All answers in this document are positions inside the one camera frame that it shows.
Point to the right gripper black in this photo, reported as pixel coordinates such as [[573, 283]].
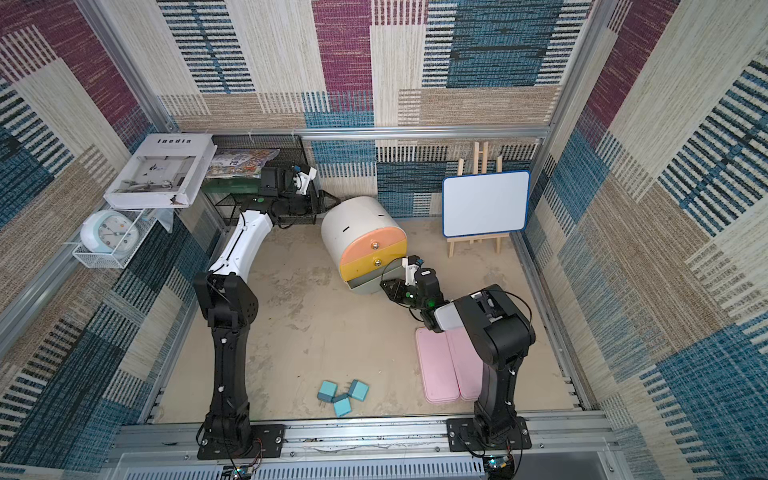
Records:
[[396, 285]]

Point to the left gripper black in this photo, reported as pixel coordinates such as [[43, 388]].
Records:
[[320, 203]]

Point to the pale green drawer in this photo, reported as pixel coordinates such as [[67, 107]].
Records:
[[370, 283]]

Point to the yellow drawer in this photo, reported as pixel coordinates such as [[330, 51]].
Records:
[[372, 261]]

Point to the white round drawer cabinet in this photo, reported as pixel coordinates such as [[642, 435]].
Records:
[[350, 220]]

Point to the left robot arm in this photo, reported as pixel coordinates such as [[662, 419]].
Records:
[[230, 306]]

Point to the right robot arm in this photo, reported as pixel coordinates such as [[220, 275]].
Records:
[[501, 335]]

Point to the pink case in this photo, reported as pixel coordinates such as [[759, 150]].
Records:
[[450, 367]]

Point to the colourful snack bag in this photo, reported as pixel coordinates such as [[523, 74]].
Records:
[[240, 163]]

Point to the green book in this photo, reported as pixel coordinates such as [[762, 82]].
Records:
[[236, 185]]

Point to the wooden easel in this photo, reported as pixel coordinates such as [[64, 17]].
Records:
[[464, 218]]

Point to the blue framed whiteboard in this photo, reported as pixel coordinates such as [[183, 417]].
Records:
[[510, 213]]

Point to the blue plug right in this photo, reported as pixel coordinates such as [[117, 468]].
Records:
[[358, 390]]

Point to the blue plug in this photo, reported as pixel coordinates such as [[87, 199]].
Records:
[[342, 405], [327, 391], [358, 390]]

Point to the white magazine box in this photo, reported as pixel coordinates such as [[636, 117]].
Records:
[[165, 172]]

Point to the blue plug left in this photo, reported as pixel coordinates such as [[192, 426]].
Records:
[[327, 391]]

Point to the blue plug middle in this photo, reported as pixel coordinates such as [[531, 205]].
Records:
[[342, 405]]

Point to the white alarm clock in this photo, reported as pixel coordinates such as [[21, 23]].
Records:
[[109, 232]]

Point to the black wire shelf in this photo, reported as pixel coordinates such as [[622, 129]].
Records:
[[289, 171]]

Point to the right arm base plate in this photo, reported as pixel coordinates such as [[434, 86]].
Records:
[[464, 435]]

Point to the clear wire basket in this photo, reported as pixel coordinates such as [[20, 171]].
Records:
[[145, 220]]

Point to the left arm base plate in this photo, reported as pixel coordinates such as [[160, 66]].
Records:
[[260, 441]]

